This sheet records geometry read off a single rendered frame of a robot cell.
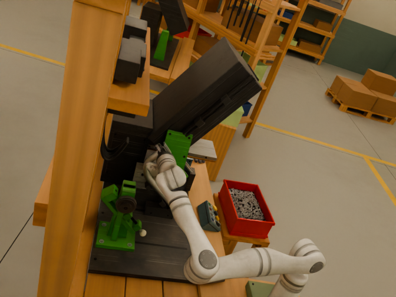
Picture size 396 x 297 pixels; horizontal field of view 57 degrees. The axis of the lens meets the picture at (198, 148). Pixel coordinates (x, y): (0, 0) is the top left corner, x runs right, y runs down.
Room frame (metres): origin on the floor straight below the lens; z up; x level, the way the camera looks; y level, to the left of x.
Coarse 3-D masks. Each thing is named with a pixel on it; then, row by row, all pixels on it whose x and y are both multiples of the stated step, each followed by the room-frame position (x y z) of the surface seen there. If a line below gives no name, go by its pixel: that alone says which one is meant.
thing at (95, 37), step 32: (128, 0) 1.04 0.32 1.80; (96, 32) 0.66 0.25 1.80; (96, 64) 0.66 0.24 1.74; (64, 96) 0.65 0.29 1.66; (96, 96) 0.66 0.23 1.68; (64, 128) 0.65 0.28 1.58; (96, 128) 0.67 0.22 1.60; (64, 160) 0.65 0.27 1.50; (96, 160) 1.04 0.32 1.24; (64, 192) 0.65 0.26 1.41; (64, 224) 0.66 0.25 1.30; (64, 256) 0.66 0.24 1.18; (64, 288) 0.66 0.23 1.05
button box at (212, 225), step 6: (204, 204) 1.40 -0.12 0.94; (210, 204) 1.41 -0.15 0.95; (198, 210) 1.38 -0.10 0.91; (204, 210) 1.36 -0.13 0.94; (210, 210) 1.36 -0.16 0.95; (204, 216) 1.33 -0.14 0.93; (210, 216) 1.32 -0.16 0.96; (204, 222) 1.29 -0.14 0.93; (210, 222) 1.28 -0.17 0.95; (204, 228) 1.28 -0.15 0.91; (210, 228) 1.29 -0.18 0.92; (216, 228) 1.29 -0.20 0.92
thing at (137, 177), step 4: (136, 164) 1.32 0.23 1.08; (140, 164) 1.33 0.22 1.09; (136, 168) 1.32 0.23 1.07; (140, 168) 1.32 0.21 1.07; (136, 172) 1.32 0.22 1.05; (140, 172) 1.32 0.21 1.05; (136, 176) 1.31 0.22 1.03; (140, 176) 1.32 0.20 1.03; (136, 180) 1.31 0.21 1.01; (140, 180) 1.31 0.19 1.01; (144, 180) 1.32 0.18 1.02; (136, 184) 1.30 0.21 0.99; (140, 184) 1.31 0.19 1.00; (144, 184) 1.32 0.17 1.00; (140, 188) 1.31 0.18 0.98; (144, 188) 1.31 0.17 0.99; (152, 188) 1.32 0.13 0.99
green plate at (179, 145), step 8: (168, 136) 1.37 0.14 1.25; (176, 136) 1.38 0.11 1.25; (184, 136) 1.40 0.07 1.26; (192, 136) 1.41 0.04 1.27; (168, 144) 1.37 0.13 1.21; (176, 144) 1.38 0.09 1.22; (184, 144) 1.39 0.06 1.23; (176, 152) 1.37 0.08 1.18; (184, 152) 1.38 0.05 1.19; (176, 160) 1.36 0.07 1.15; (184, 160) 1.38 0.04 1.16
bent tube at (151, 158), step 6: (168, 150) 1.32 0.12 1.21; (150, 156) 1.31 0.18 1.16; (156, 156) 1.31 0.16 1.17; (144, 162) 1.30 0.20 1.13; (144, 168) 1.28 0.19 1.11; (144, 174) 1.28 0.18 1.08; (150, 174) 1.29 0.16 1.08; (150, 180) 1.28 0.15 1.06; (156, 186) 1.28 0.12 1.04; (156, 192) 1.29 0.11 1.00; (162, 198) 1.28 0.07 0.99; (168, 204) 1.29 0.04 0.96
